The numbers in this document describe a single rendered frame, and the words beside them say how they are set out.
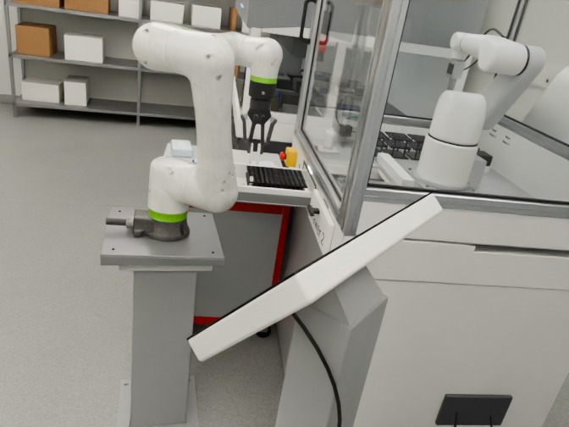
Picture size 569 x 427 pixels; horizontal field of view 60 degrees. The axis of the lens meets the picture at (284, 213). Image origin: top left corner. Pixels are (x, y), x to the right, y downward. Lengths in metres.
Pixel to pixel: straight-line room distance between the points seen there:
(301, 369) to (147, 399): 1.01
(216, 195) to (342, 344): 0.68
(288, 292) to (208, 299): 1.60
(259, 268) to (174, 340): 0.61
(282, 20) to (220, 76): 1.33
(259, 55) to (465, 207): 0.80
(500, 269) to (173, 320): 1.07
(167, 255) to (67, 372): 0.96
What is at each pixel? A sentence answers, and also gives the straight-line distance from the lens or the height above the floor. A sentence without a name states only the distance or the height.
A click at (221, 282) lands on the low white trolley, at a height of 0.33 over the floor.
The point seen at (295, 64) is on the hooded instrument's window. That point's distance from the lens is 2.64.
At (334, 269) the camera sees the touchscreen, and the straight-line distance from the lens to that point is 0.75.
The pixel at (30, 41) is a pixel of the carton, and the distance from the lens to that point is 5.65.
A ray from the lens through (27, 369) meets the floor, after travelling 2.35.
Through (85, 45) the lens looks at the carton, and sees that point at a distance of 5.54.
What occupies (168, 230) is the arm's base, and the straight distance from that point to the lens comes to 1.58.
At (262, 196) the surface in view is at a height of 0.86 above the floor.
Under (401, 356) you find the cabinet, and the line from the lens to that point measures 1.75.
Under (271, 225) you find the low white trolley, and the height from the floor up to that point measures 0.63.
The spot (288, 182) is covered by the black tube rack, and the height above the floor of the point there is 0.90.
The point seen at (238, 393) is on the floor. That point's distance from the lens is 2.20.
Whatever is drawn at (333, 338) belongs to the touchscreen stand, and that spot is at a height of 0.98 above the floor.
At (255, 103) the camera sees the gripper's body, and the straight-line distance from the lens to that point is 1.71.
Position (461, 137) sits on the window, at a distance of 1.44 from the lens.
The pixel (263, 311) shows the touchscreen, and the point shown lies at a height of 1.11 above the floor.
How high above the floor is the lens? 1.55
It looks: 24 degrees down
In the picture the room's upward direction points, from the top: 9 degrees clockwise
